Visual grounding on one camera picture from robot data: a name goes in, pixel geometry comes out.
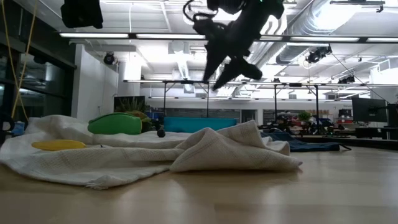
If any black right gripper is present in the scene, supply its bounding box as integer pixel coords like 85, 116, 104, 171
201, 12, 280, 91

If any green toy corn cob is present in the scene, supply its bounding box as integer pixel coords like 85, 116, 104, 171
87, 112, 143, 136

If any thin yellow toy wedge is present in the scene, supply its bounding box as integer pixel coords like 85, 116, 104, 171
30, 139, 86, 152

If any white plaid dish towel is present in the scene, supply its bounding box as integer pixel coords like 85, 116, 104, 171
0, 114, 303, 190

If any teal plastic tupperware container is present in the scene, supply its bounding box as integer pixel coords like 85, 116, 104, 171
164, 116, 238, 134

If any round black ceiling spotlight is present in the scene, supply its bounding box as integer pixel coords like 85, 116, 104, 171
103, 52, 118, 65

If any potted succulent plant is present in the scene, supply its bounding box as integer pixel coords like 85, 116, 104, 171
114, 96, 156, 133

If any navy blue cloth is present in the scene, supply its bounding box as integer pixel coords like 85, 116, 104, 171
260, 130, 352, 152

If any small black ceiling fixture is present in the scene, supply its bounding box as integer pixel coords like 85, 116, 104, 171
338, 75, 356, 85

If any black computer monitor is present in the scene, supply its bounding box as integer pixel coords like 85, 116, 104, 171
351, 97, 388, 123

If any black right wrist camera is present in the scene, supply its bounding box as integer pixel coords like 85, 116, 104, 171
192, 19, 226, 37

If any black metal scaffold frame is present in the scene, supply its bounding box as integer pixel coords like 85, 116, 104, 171
273, 83, 320, 125
162, 80, 211, 118

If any silver ventilation duct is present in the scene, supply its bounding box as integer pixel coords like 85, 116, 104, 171
276, 0, 346, 65

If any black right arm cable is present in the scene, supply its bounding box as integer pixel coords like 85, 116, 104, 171
182, 0, 220, 24

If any yellow cable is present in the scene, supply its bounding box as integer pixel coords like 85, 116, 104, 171
0, 0, 38, 121

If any black ceiling camera cluster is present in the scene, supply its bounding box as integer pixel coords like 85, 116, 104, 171
306, 45, 333, 64

